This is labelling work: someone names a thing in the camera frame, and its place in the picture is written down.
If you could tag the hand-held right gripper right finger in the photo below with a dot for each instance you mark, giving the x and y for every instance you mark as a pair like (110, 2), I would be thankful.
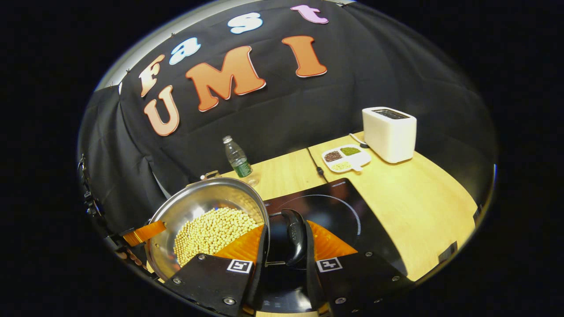
(310, 281)

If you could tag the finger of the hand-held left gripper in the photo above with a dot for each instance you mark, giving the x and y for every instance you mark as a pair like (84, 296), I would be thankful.
(143, 233)

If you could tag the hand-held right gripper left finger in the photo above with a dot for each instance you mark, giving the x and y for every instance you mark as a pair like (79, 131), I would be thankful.
(262, 273)

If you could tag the stainless steel pot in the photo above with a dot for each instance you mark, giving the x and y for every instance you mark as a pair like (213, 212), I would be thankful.
(194, 202)

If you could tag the pile of yellow soybeans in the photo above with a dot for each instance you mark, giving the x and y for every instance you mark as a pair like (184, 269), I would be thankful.
(211, 233)

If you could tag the black induction cooktop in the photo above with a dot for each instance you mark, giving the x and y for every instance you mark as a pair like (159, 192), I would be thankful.
(339, 207)

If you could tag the clear plastic water bottle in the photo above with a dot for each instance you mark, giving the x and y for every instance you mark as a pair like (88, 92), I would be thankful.
(238, 160)

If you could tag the white divided bean dish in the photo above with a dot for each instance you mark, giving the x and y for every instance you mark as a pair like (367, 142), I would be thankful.
(346, 158)

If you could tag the black table edge clamp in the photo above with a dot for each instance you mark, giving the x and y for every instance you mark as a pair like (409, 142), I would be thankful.
(447, 252)
(477, 212)

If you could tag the black backdrop cloth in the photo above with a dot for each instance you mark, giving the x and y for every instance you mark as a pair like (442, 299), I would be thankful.
(282, 119)

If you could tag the white toaster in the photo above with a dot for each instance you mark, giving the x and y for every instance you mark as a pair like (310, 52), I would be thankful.
(390, 134)

